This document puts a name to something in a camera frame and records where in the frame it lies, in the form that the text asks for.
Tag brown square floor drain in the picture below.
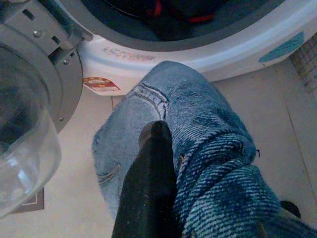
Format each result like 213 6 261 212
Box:
11 187 45 214

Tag red washer sticker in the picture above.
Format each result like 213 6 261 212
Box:
83 76 121 93

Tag wall vent grille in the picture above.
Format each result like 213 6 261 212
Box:
288 32 317 94

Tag teal washer sticker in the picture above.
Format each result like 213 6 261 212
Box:
258 31 305 64

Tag blue denim jeans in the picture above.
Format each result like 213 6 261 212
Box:
91 60 317 238

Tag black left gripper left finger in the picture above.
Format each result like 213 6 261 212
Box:
111 120 184 238

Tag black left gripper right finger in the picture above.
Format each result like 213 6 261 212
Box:
257 200 317 238

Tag grey glass washer door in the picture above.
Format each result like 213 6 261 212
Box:
0 0 94 219

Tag white front load washing machine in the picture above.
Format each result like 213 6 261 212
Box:
59 0 317 96

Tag dark garment with red trim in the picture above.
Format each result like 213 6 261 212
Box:
104 0 228 42

